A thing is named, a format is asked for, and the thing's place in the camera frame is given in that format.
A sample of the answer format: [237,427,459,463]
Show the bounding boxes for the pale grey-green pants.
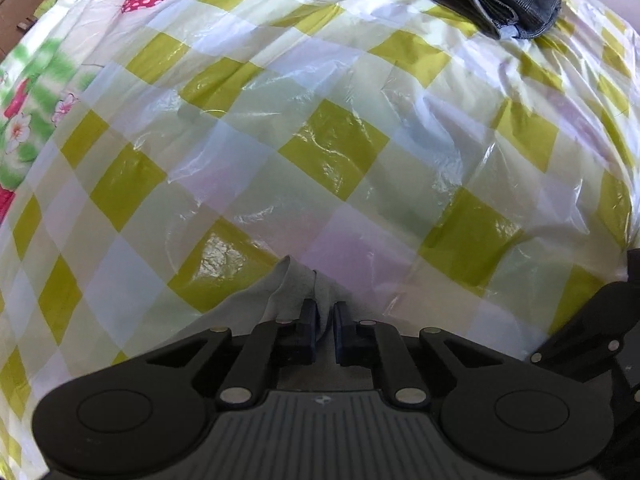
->
[191,255,352,363]

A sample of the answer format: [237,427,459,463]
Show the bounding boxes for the yellow checkered plastic sheet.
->
[0,0,640,476]

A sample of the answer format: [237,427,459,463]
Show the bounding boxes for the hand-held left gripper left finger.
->
[144,298,321,407]

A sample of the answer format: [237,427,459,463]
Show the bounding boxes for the cartoon printed quilt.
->
[0,0,193,221]

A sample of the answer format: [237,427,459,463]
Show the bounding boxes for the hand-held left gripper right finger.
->
[333,301,507,407]

